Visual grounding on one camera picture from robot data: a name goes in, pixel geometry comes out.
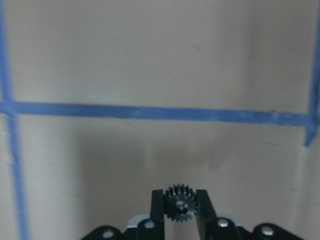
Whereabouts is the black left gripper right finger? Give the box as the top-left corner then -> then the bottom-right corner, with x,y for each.
196,190 -> 301,240

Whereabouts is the small black bearing gear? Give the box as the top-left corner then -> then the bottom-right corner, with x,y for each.
163,184 -> 198,223

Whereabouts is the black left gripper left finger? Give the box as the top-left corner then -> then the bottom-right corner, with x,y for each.
84,190 -> 165,240

